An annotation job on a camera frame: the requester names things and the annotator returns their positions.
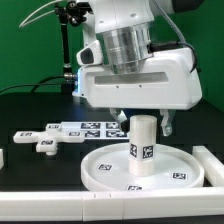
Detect white cable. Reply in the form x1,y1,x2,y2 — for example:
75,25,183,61
18,0,69,29

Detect white right fence bar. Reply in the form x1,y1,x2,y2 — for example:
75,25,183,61
192,146,224,187

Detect white front fence bar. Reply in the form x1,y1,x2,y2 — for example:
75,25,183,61
0,187,224,221

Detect white cross-shaped table base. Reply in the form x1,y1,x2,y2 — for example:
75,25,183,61
13,123,85,156

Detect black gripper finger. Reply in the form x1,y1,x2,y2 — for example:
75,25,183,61
109,108,130,133
160,109,175,137

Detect white round table top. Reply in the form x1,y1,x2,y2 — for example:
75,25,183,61
81,143,204,191

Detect white left fence piece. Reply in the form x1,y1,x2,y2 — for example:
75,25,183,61
0,149,4,170

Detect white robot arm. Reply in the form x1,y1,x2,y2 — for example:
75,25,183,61
76,0,202,136

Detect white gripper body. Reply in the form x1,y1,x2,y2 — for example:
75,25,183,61
80,48,202,110

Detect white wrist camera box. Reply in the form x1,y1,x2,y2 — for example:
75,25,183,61
76,40,104,66

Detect white fence bar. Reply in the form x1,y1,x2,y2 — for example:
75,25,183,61
0,187,224,221
192,146,224,187

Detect white marker tag sheet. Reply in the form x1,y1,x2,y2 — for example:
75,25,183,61
62,122,128,139

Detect black camera stand pole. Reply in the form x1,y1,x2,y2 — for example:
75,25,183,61
55,0,87,95

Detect black cable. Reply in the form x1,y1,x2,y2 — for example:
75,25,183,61
0,74,68,95

